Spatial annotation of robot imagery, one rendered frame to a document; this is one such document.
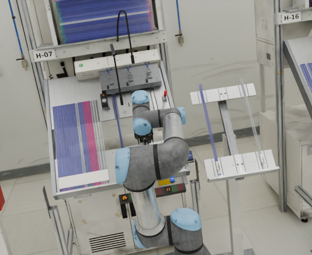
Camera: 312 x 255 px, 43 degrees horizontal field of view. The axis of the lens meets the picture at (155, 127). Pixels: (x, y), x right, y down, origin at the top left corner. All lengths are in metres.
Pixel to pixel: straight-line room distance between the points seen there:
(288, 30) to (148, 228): 1.69
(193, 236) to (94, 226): 1.04
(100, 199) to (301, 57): 1.46
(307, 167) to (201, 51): 1.75
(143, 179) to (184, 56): 2.73
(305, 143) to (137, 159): 1.56
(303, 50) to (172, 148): 1.50
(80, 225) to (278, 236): 1.27
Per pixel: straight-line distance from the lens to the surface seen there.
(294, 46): 2.58
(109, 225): 2.52
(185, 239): 1.59
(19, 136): 4.07
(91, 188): 2.03
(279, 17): 2.53
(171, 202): 2.48
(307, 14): 2.60
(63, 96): 2.31
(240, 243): 2.43
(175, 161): 1.24
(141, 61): 2.29
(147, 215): 1.46
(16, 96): 3.96
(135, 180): 1.26
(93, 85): 2.32
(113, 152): 2.10
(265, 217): 2.96
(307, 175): 2.71
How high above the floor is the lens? 1.64
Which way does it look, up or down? 20 degrees down
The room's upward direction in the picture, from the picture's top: 8 degrees counter-clockwise
